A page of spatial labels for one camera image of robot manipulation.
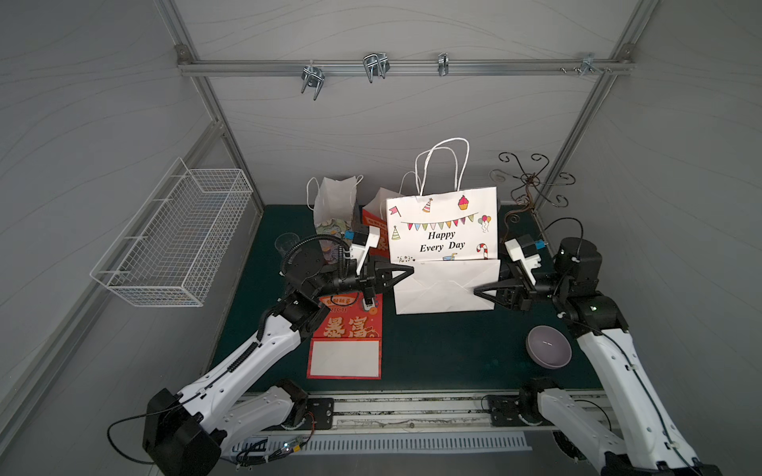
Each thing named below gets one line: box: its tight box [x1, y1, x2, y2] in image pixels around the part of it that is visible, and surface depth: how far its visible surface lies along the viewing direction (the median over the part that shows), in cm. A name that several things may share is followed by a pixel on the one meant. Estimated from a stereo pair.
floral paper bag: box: [305, 174, 365, 237], surface depth 94 cm
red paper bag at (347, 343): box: [306, 291, 384, 380], surface depth 84 cm
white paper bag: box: [386, 137, 501, 315], surface depth 56 cm
